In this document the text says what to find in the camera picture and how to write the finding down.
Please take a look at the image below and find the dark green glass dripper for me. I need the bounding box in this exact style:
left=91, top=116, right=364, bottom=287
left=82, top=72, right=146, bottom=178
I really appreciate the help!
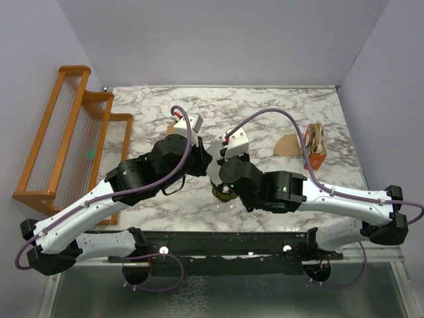
left=212, top=184, right=238, bottom=203

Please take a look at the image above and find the clear glass dripper cone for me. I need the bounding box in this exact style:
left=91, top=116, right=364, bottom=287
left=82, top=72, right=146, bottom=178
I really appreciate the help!
left=216, top=201, right=238, bottom=213

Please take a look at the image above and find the white paper coffee filter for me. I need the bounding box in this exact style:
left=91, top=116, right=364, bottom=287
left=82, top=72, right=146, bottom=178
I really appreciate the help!
left=206, top=141, right=226, bottom=186

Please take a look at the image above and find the orange coffee filter box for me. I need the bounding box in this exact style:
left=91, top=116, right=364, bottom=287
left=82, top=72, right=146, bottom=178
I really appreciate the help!
left=303, top=122, right=327, bottom=170

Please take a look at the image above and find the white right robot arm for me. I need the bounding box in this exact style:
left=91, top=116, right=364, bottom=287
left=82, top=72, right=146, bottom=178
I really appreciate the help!
left=217, top=157, right=408, bottom=259

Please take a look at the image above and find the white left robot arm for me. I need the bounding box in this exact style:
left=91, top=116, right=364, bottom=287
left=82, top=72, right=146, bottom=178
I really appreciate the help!
left=15, top=134, right=212, bottom=276

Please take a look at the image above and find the brown filter on table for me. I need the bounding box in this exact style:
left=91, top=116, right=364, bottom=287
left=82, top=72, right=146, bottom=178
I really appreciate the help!
left=273, top=134, right=302, bottom=157

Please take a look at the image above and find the orange wooden rack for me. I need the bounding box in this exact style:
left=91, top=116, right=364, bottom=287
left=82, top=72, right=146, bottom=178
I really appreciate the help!
left=12, top=65, right=133, bottom=217

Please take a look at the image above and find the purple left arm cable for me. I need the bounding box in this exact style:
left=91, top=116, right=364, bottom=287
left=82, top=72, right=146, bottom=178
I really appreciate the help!
left=15, top=105, right=193, bottom=271

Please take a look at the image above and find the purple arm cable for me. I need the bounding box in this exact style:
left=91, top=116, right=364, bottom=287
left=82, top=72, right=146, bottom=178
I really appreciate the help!
left=15, top=105, right=193, bottom=271
left=225, top=108, right=424, bottom=226

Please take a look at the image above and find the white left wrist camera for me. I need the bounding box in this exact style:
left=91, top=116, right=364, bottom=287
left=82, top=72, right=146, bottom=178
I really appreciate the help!
left=171, top=111, right=203, bottom=146

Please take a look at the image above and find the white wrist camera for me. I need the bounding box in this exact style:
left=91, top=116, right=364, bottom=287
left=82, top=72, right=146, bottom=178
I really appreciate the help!
left=171, top=111, right=203, bottom=146
left=221, top=127, right=249, bottom=161

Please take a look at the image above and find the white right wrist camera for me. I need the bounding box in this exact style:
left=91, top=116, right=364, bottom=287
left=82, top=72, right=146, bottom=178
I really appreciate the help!
left=221, top=127, right=249, bottom=161

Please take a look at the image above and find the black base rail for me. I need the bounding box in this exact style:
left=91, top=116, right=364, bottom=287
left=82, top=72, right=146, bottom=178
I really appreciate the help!
left=144, top=231, right=343, bottom=276

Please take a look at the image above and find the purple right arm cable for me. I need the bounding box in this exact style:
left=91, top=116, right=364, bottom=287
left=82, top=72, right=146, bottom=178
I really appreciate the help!
left=225, top=108, right=424, bottom=226

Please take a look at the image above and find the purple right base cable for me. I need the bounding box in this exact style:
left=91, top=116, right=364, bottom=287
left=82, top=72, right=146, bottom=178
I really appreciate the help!
left=307, top=241, right=368, bottom=290

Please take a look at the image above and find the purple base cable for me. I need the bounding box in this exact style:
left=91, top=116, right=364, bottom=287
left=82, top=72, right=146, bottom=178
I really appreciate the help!
left=109, top=253, right=186, bottom=293
left=307, top=241, right=368, bottom=290

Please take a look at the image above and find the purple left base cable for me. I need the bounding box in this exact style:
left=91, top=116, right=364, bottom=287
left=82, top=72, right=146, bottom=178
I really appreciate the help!
left=109, top=253, right=186, bottom=293

